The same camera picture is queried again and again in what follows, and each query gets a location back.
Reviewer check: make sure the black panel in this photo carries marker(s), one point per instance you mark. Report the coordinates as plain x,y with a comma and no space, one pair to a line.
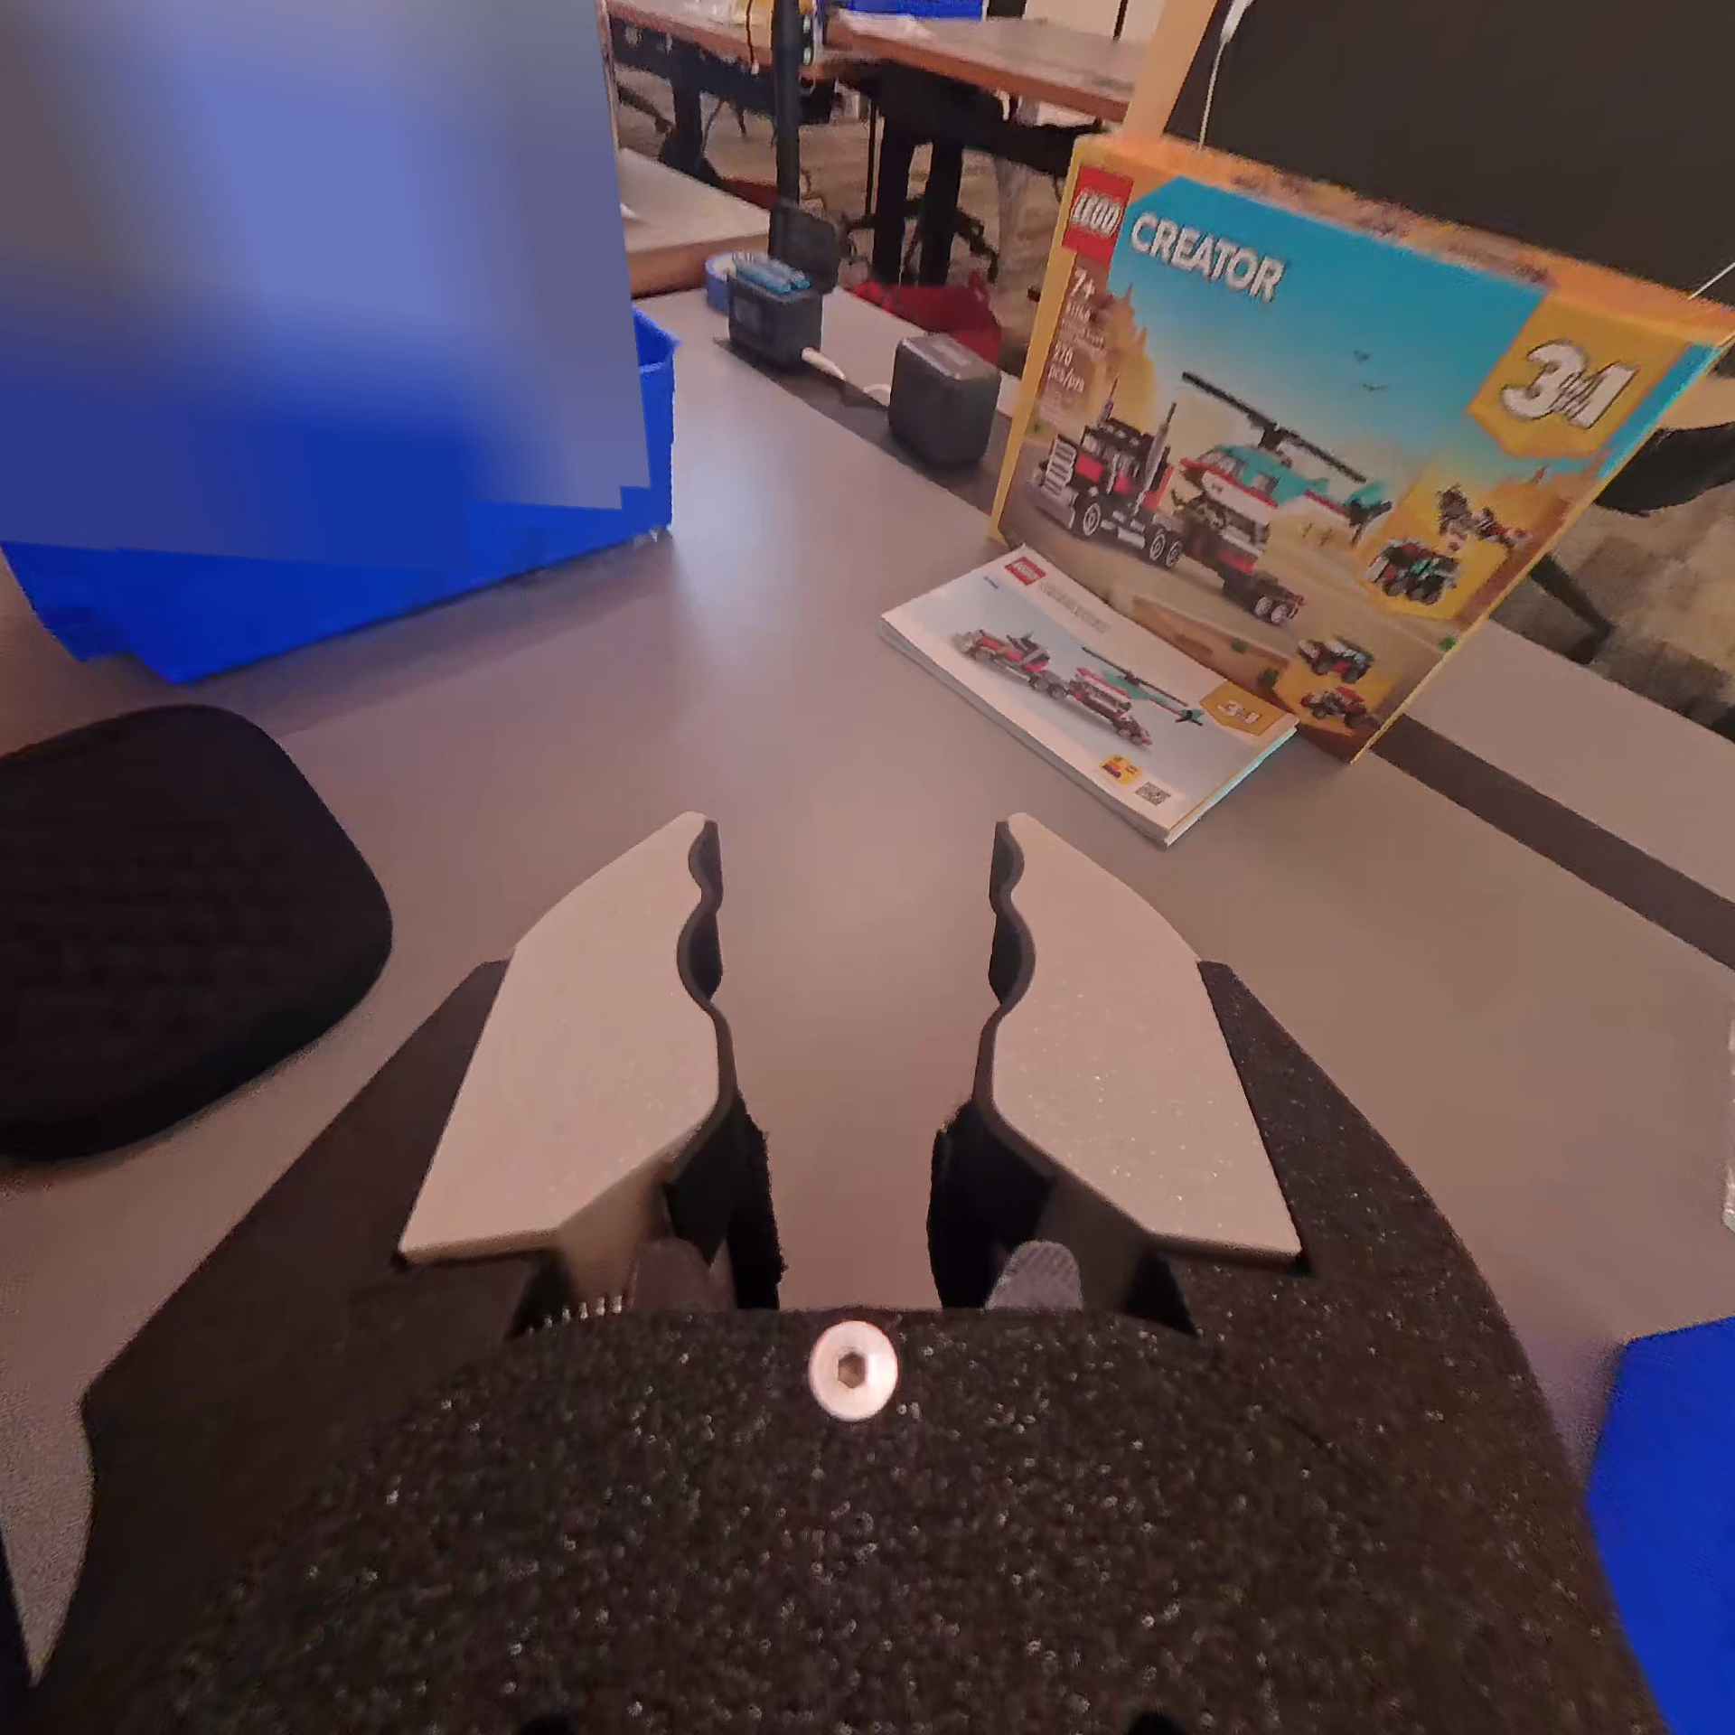
1465,108

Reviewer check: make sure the wooden background table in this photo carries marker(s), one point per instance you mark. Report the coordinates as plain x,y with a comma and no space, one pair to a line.
690,27
1003,60

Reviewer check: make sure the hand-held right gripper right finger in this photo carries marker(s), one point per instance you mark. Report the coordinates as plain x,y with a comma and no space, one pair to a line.
1139,1070

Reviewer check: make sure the lego set box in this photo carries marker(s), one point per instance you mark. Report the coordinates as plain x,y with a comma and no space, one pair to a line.
1288,407

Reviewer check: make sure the pale wooden post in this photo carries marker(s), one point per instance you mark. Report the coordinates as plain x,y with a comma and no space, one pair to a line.
1166,68

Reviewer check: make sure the black charger with blue batteries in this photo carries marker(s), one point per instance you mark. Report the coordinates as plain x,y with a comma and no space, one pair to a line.
774,318

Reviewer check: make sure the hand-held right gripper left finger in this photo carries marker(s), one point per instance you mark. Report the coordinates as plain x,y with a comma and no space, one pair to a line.
569,1059

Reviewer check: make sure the black pole with clamp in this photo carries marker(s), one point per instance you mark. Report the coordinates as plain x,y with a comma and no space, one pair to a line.
789,122

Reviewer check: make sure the red bag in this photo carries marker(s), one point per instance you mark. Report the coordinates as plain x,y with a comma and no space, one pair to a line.
949,313

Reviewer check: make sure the grey battery block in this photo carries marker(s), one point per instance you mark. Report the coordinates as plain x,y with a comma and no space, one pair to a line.
944,400

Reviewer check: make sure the black padded cushion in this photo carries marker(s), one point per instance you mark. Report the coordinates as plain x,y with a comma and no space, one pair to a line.
163,921

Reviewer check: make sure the wooden-edged side table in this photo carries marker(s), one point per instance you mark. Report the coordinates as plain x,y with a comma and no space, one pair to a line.
678,223

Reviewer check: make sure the lego instruction booklet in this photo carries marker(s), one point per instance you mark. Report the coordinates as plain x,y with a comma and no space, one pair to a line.
1084,679

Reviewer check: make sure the blue plastic tray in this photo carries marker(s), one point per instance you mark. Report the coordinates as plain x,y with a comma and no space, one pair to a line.
1673,1532

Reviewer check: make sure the large blue plastic bin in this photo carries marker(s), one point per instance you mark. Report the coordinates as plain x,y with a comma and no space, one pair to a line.
270,598

